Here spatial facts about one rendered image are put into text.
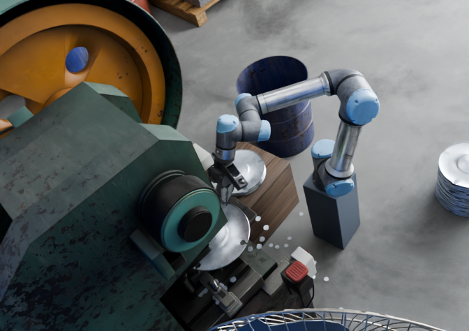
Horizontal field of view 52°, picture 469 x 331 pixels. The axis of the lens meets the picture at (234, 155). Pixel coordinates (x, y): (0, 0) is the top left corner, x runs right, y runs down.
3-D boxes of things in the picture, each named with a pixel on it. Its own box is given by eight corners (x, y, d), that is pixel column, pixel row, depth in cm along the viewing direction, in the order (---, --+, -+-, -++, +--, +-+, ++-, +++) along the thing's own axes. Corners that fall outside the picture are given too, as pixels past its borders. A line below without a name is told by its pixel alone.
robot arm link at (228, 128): (243, 123, 167) (218, 123, 166) (240, 150, 173) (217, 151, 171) (238, 112, 174) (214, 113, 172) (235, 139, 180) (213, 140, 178)
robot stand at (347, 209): (331, 210, 266) (322, 158, 233) (360, 223, 256) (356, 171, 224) (313, 235, 259) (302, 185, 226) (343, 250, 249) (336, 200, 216)
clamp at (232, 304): (213, 276, 177) (204, 262, 170) (243, 305, 167) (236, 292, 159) (200, 288, 175) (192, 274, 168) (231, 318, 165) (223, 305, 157)
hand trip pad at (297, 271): (300, 268, 173) (296, 258, 167) (313, 278, 169) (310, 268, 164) (287, 282, 171) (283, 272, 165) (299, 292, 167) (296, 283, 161)
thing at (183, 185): (204, 202, 137) (179, 151, 120) (231, 223, 130) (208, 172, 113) (144, 256, 130) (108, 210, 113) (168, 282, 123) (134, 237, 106)
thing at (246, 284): (191, 218, 204) (186, 211, 200) (265, 283, 177) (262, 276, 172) (135, 268, 195) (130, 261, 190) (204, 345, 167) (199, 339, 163)
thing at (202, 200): (105, 121, 165) (83, 80, 153) (233, 224, 125) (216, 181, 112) (62, 151, 159) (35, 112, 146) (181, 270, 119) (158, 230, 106)
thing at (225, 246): (195, 197, 194) (194, 196, 193) (261, 211, 182) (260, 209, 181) (162, 260, 178) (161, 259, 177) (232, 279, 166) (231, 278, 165)
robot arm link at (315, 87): (354, 52, 182) (230, 91, 183) (365, 70, 174) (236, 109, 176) (355, 76, 190) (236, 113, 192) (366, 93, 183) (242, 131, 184)
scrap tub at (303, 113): (283, 103, 331) (271, 47, 296) (331, 128, 305) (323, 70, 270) (240, 141, 317) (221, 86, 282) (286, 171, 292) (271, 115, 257)
